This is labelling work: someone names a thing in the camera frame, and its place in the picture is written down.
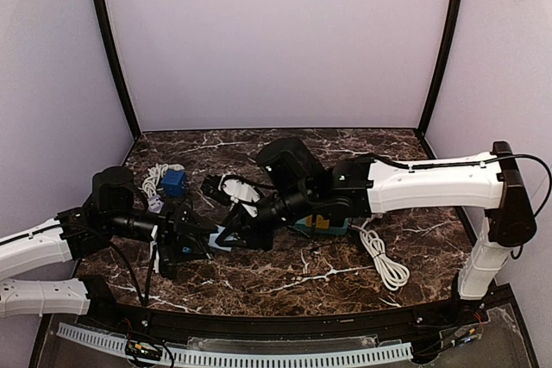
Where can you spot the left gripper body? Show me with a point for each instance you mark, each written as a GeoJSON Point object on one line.
{"type": "Point", "coordinates": [175, 217]}

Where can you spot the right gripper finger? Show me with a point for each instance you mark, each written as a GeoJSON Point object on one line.
{"type": "Point", "coordinates": [231, 223]}
{"type": "Point", "coordinates": [231, 242]}

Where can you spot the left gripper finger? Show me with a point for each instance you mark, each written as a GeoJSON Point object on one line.
{"type": "Point", "coordinates": [190, 247]}
{"type": "Point", "coordinates": [195, 223]}

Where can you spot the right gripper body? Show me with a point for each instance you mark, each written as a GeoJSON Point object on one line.
{"type": "Point", "coordinates": [257, 219]}

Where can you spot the teal power strip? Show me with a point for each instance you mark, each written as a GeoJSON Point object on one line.
{"type": "Point", "coordinates": [337, 227]}

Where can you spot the yellow cube socket adapter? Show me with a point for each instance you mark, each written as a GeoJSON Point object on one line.
{"type": "Point", "coordinates": [317, 222]}

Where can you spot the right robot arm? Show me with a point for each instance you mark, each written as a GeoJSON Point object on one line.
{"type": "Point", "coordinates": [370, 184]}

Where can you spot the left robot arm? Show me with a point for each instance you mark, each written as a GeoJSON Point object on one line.
{"type": "Point", "coordinates": [115, 207]}

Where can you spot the purple power strip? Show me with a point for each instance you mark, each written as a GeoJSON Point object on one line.
{"type": "Point", "coordinates": [155, 204]}

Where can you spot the dark blue cube adapter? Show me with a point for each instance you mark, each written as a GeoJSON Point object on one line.
{"type": "Point", "coordinates": [174, 183]}

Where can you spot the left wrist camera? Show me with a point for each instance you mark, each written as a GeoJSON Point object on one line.
{"type": "Point", "coordinates": [164, 260]}

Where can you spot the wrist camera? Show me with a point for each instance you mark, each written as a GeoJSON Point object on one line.
{"type": "Point", "coordinates": [231, 191]}
{"type": "Point", "coordinates": [164, 260]}

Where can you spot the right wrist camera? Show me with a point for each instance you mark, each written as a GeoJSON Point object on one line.
{"type": "Point", "coordinates": [231, 191]}

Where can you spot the white slotted cable duct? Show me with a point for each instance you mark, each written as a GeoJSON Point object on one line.
{"type": "Point", "coordinates": [202, 352]}

